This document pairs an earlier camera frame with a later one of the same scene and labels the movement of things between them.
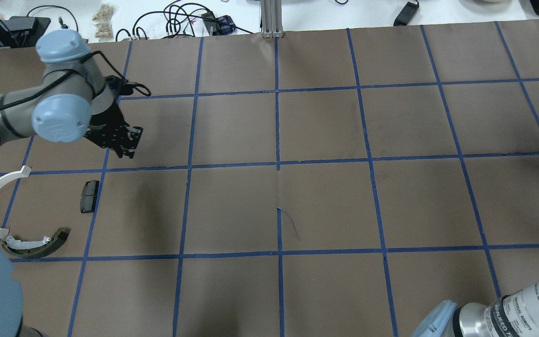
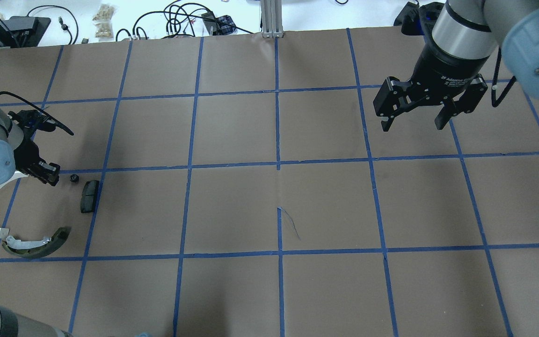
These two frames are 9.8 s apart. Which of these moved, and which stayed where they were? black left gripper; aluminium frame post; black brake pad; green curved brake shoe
Moved: black left gripper
Stayed: black brake pad; aluminium frame post; green curved brake shoe
